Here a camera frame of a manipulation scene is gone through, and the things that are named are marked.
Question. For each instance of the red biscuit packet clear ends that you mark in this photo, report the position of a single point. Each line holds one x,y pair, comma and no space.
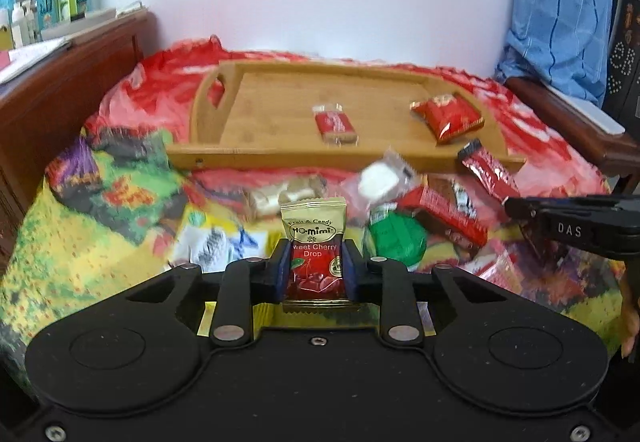
334,123

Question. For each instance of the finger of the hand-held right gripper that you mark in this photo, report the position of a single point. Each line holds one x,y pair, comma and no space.
520,209

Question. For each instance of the red gold cherry candy packet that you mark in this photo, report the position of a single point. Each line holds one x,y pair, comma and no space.
312,232

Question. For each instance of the white marshmallow packet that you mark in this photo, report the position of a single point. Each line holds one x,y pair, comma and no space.
377,182

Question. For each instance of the wooden armrest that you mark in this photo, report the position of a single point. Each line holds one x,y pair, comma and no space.
565,124

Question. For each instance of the white yellow snack packet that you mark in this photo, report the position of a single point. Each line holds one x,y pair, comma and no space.
210,244

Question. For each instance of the red wafer stick packet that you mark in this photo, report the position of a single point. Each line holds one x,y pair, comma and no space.
487,172

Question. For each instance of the red silver snack packet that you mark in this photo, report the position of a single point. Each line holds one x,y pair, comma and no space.
492,267

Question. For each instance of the green snack packet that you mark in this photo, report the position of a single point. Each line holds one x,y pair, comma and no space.
397,237

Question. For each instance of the small white bottle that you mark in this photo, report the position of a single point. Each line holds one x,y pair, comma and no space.
30,21
17,24

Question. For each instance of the wooden headboard cabinet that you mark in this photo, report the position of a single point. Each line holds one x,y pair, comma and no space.
75,92

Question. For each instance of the colourful printed blanket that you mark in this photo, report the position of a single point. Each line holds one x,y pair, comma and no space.
100,232

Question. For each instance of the stack of papers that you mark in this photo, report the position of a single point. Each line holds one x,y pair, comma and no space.
35,56

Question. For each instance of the red chocolate bar packet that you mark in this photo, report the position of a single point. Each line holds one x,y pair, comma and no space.
440,218

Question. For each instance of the grey plastic tray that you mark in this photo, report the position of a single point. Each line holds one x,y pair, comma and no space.
85,19

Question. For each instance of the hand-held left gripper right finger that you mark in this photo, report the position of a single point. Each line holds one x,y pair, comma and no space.
350,268

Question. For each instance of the puffed red snack bag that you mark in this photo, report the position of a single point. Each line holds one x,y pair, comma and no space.
450,119

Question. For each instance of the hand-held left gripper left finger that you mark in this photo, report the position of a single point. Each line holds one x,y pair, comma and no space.
282,268

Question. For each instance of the person's right hand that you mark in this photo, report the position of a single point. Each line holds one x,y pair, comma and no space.
630,334

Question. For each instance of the wooden tray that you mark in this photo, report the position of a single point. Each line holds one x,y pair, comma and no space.
280,122

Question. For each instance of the blue plaid cloth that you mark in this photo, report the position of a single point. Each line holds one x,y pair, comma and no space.
555,12

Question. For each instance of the beige nougat candy packet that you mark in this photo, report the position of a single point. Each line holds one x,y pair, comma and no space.
280,196

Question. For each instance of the dark dotted wall hanging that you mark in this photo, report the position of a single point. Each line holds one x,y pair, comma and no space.
625,52

